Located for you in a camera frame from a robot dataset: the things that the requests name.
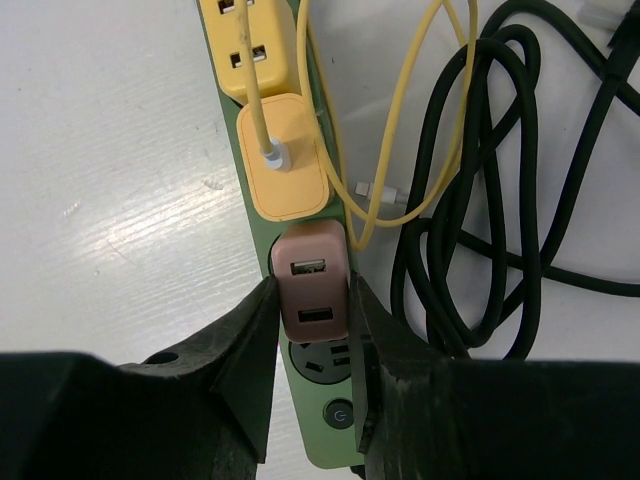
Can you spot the yellow charger with cable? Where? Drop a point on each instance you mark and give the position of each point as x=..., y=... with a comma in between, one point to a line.
x=275, y=155

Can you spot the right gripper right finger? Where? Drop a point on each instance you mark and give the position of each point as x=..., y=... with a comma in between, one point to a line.
x=419, y=414

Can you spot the brown plug adapter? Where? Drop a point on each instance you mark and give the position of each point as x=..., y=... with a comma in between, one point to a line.
x=310, y=263

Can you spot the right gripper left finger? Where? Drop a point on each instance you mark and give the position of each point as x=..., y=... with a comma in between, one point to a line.
x=199, y=409

